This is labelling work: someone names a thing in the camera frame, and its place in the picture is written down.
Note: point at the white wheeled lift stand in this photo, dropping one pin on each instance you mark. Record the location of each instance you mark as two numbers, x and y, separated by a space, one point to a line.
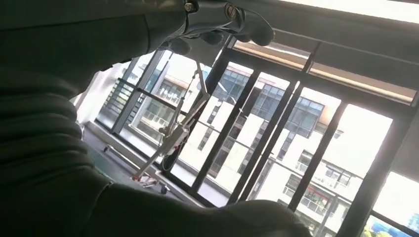
173 137

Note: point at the dark window frame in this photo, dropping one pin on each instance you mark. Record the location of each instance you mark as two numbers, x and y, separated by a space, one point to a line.
223 130

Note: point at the building outside window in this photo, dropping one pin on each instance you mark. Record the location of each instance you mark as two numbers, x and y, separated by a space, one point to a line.
304 114

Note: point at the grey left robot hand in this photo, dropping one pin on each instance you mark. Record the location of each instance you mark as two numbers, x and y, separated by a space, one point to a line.
82 36

